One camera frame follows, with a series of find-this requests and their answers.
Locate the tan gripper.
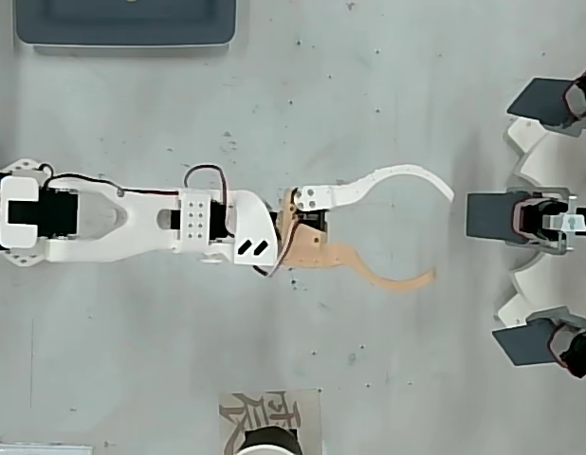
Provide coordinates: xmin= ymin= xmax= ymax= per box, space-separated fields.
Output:
xmin=272 ymin=163 xmax=457 ymax=296

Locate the printed paper mat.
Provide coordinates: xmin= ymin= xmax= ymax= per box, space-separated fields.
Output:
xmin=218 ymin=389 xmax=321 ymax=455

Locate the grey dispenser flap plate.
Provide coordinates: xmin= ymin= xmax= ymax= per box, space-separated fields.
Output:
xmin=505 ymin=77 xmax=575 ymax=128
xmin=466 ymin=191 xmax=522 ymax=244
xmin=491 ymin=318 xmax=559 ymax=369

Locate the black silver pump unit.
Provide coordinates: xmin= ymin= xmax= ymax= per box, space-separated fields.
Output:
xmin=560 ymin=64 xmax=586 ymax=139
xmin=546 ymin=306 xmax=586 ymax=380
xmin=509 ymin=187 xmax=586 ymax=256

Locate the grey plastic tray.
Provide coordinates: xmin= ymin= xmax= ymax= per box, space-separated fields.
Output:
xmin=13 ymin=0 xmax=239 ymax=48

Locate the red black servo wire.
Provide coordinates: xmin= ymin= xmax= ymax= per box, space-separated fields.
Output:
xmin=182 ymin=163 xmax=230 ymax=238

